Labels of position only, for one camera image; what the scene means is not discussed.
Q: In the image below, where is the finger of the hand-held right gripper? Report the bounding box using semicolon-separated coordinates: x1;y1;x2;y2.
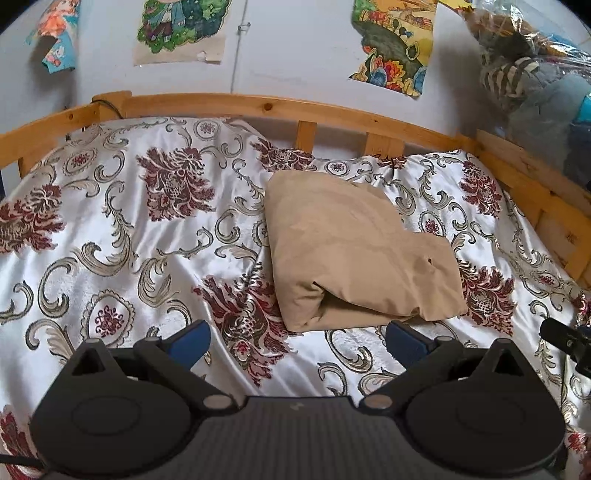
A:
539;318;591;365

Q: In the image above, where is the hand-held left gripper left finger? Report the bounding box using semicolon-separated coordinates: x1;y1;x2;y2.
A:
67;320;238;411

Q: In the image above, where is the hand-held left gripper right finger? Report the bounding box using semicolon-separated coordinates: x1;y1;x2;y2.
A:
360;320;532;411

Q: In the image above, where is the tan hooded zip jacket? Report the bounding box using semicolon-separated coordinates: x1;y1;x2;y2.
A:
264;171;468;333

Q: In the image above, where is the floral satin bedspread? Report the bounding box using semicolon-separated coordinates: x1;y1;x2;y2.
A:
0;116;591;480

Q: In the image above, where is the clear plastic bag of bedding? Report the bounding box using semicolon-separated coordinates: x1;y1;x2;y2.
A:
462;0;591;186

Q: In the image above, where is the blond cartoon figure poster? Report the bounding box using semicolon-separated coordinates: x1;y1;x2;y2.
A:
134;0;232;66

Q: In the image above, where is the small torn cartoon poster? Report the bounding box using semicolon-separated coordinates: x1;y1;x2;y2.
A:
25;0;82;75

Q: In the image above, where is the black cable on bed frame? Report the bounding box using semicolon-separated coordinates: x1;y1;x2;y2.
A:
95;97;126;120

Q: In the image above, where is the wooden bed frame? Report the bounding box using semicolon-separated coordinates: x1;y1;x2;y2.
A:
0;91;591;292

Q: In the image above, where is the colourful landscape wall poster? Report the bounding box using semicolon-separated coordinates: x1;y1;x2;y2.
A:
348;0;437;97

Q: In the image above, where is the white wall conduit pipe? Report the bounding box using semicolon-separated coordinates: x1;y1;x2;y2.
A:
229;0;253;96

